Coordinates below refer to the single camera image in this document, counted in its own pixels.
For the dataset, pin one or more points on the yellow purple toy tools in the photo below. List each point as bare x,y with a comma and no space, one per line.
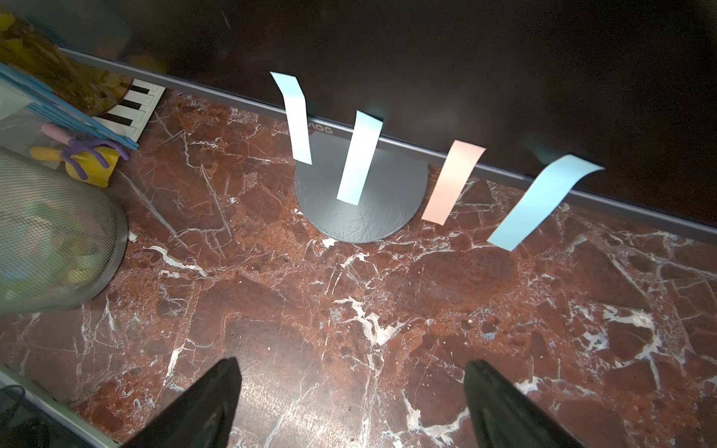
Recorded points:
92,161

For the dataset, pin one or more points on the black computer monitor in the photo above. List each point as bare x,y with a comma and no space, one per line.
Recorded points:
627,85

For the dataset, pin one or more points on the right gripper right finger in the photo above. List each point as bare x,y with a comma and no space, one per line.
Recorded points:
504,417

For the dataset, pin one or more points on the blue white picket planter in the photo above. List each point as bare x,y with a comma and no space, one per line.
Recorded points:
122,124

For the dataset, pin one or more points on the blue sticky note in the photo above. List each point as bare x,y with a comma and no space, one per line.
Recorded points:
544,195
295,107
360,153

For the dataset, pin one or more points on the mesh trash bin with bag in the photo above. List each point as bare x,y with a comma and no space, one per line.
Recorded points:
61,241

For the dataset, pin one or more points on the pink sticky note bottom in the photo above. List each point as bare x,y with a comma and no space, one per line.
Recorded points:
457,168

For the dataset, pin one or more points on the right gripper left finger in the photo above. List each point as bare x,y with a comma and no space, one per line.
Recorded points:
202,416

